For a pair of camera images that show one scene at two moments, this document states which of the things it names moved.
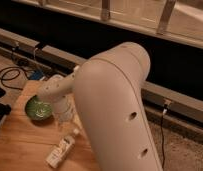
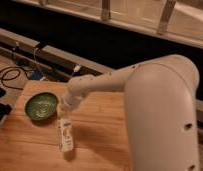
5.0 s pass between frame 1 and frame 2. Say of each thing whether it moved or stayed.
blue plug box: stayed
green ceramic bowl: stayed
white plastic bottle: moved
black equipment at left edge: stayed
